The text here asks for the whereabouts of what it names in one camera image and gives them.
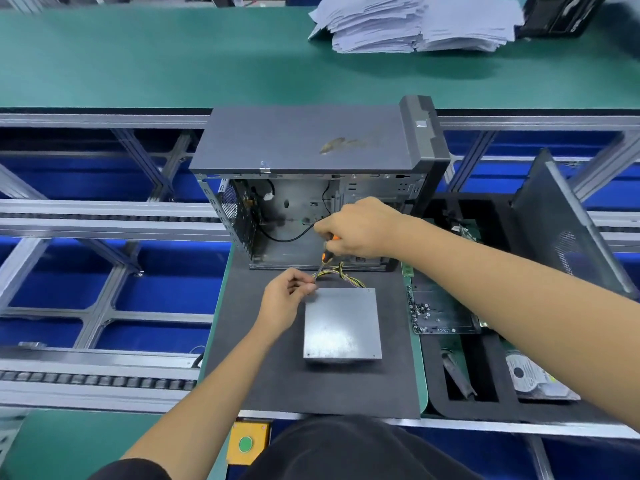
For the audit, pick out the black foam tray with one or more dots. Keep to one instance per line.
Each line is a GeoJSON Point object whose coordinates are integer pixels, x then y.
{"type": "Point", "coordinates": [490, 390]}

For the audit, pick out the person's right hand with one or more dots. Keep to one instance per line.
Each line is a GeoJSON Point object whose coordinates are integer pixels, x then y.
{"type": "Point", "coordinates": [365, 227]}

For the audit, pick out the dark grey case side panel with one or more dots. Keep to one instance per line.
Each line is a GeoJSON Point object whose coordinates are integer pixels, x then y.
{"type": "Point", "coordinates": [565, 230]}

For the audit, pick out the person's left forearm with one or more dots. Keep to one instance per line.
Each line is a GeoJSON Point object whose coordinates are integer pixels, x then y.
{"type": "Point", "coordinates": [205, 410]}

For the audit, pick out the stack of white papers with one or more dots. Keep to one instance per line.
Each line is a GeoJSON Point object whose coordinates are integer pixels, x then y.
{"type": "Point", "coordinates": [420, 23]}

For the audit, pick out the aluminium conveyor frame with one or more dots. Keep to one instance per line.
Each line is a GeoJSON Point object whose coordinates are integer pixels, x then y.
{"type": "Point", "coordinates": [100, 220]}

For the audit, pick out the person's left hand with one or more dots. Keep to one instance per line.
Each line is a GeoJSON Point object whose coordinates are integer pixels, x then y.
{"type": "Point", "coordinates": [280, 303]}

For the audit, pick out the clear plastic tray with screws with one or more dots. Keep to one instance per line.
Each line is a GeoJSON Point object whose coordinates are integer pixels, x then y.
{"type": "Point", "coordinates": [440, 310]}

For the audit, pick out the grey computer tower case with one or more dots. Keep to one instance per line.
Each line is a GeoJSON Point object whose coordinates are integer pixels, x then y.
{"type": "Point", "coordinates": [300, 135]}

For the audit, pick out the dark grey foam mat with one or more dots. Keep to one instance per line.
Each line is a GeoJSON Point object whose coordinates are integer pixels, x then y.
{"type": "Point", "coordinates": [250, 375]}

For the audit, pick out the silver hard drive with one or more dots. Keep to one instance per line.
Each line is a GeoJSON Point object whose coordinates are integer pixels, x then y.
{"type": "Point", "coordinates": [535, 380]}

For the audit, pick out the yellow box with green button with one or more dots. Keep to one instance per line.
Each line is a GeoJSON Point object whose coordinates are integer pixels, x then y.
{"type": "Point", "coordinates": [248, 442]}

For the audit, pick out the silver power supply unit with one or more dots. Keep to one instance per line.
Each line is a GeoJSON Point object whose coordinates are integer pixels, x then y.
{"type": "Point", "coordinates": [343, 363]}

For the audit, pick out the black cardboard box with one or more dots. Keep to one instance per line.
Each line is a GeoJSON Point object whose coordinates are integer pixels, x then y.
{"type": "Point", "coordinates": [560, 13]}

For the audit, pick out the person's black shirt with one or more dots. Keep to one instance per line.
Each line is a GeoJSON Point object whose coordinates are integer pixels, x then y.
{"type": "Point", "coordinates": [130, 470]}

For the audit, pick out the person's black trousers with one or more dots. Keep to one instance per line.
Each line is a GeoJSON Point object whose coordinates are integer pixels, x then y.
{"type": "Point", "coordinates": [350, 450]}

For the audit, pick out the green motherboard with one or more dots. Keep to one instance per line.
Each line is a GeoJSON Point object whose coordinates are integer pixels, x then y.
{"type": "Point", "coordinates": [465, 230]}

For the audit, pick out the silver optical drive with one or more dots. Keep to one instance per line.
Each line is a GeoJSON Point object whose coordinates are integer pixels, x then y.
{"type": "Point", "coordinates": [343, 323]}

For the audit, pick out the person's right forearm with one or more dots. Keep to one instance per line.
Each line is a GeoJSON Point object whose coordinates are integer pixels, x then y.
{"type": "Point", "coordinates": [530, 310]}

